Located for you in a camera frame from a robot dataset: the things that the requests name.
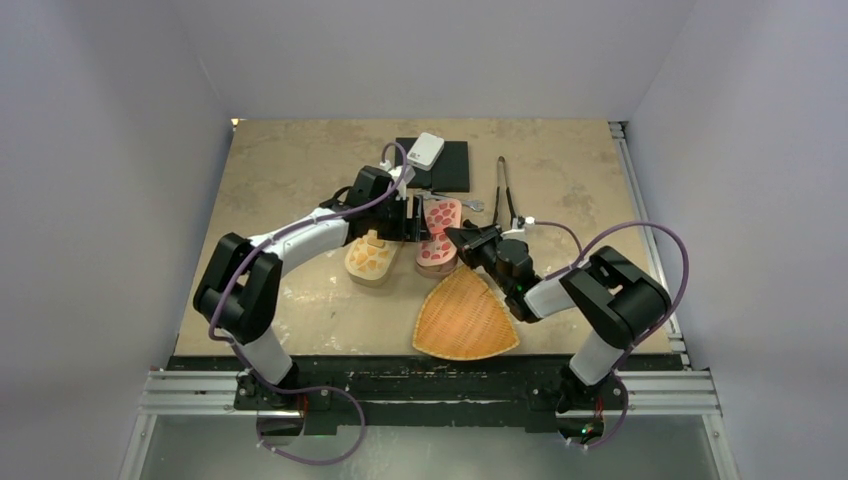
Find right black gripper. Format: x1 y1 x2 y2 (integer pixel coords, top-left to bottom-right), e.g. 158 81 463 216
445 223 513 295

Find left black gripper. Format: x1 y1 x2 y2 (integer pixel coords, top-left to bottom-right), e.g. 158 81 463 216
368 193 430 242

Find pink lunch box lid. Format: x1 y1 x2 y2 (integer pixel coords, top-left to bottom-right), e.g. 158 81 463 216
416 200 462 261

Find beige lunch box lid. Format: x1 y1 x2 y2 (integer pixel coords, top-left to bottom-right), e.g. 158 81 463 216
344 230 404 266

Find pink lunch box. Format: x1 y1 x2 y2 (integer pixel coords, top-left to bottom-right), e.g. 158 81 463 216
415 256 458 279

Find black metal tongs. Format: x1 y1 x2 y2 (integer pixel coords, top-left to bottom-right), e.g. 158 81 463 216
492 156 518 230

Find beige lunch box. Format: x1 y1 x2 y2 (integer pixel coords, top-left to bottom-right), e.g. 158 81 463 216
345 260 394 288

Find woven bamboo basket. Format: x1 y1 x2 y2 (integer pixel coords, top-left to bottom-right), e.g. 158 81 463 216
412 266 520 361

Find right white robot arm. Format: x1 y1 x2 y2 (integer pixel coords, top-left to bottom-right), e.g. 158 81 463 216
445 225 672 407

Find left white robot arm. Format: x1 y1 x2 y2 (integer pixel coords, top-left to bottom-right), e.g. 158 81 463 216
192 166 430 409

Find white small box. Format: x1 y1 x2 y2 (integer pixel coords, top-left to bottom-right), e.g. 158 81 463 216
405 132 445 171

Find silver wrench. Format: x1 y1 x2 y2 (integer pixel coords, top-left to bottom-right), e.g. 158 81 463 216
421 191 485 212

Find black foam block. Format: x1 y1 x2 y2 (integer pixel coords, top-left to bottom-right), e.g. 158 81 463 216
407 137 471 193

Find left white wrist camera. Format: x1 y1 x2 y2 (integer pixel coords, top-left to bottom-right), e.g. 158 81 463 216
379 159 415 200

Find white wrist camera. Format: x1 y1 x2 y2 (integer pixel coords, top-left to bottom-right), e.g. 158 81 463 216
379 159 415 200
502 216 535 241

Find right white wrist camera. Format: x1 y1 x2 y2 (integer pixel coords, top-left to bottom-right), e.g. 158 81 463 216
502 216 535 241

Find black table front frame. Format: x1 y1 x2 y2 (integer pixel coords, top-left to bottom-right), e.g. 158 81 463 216
164 355 684 440

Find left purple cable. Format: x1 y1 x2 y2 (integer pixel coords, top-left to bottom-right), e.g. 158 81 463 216
207 141 367 465

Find aluminium rail right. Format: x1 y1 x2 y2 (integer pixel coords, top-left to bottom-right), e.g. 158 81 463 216
608 121 691 370

